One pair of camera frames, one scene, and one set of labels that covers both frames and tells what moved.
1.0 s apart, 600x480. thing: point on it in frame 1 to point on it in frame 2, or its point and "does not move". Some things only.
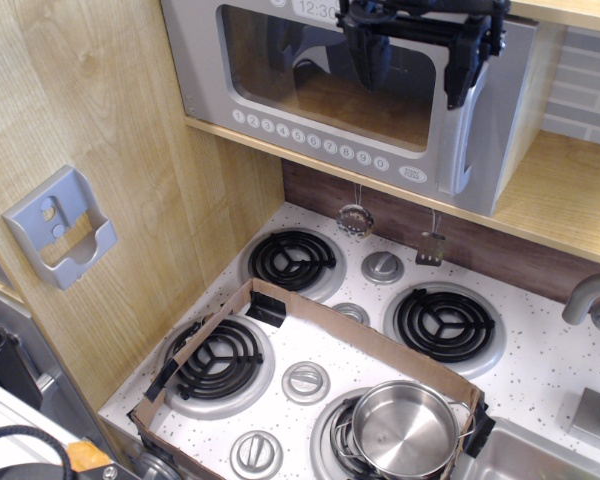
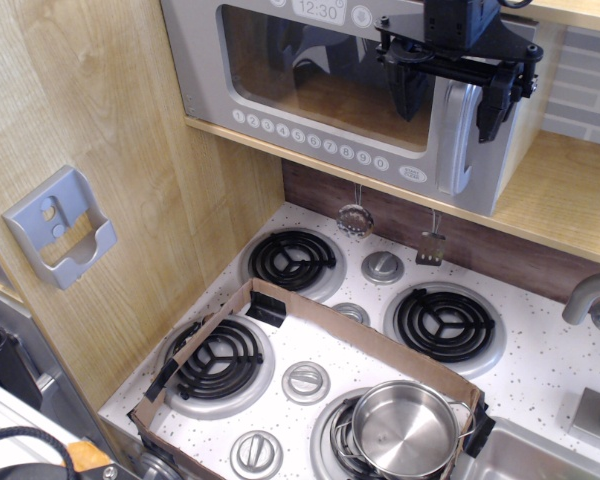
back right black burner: x=453 y=322 does not move
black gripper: x=478 y=24 to x=459 y=36
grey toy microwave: x=280 y=72 does not move
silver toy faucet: x=597 y=294 does not move
